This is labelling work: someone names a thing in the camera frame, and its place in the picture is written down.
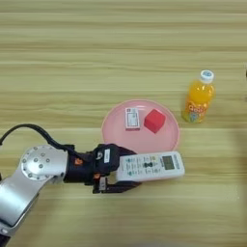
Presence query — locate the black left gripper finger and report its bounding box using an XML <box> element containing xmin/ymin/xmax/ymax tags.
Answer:
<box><xmin>93</xmin><ymin>177</ymin><xmax>143</xmax><ymax>194</ymax></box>
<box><xmin>110</xmin><ymin>144</ymin><xmax>138</xmax><ymax>158</ymax></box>

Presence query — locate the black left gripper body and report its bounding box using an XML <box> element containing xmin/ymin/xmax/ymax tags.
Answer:
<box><xmin>63</xmin><ymin>144</ymin><xmax>112</xmax><ymax>195</ymax></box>

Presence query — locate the white remote control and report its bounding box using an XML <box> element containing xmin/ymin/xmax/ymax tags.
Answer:
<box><xmin>115</xmin><ymin>151</ymin><xmax>186</xmax><ymax>183</ymax></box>

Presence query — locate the red cube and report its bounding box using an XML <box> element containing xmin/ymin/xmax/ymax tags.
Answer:
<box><xmin>143</xmin><ymin>108</ymin><xmax>167</xmax><ymax>134</ymax></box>

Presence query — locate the orange juice bottle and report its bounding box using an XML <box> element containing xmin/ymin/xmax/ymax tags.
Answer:
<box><xmin>181</xmin><ymin>69</ymin><xmax>215</xmax><ymax>124</ymax></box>

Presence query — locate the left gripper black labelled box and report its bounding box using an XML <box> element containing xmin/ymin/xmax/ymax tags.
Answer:
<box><xmin>96</xmin><ymin>143</ymin><xmax>121</xmax><ymax>177</ymax></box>

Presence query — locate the pink round plate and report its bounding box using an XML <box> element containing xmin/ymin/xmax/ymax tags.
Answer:
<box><xmin>100</xmin><ymin>98</ymin><xmax>180</xmax><ymax>155</ymax></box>

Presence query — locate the small white red card box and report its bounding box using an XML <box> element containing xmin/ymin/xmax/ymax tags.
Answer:
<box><xmin>124</xmin><ymin>107</ymin><xmax>141</xmax><ymax>131</ymax></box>

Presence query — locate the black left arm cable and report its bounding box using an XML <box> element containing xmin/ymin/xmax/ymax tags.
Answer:
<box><xmin>0</xmin><ymin>123</ymin><xmax>76</xmax><ymax>153</ymax></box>

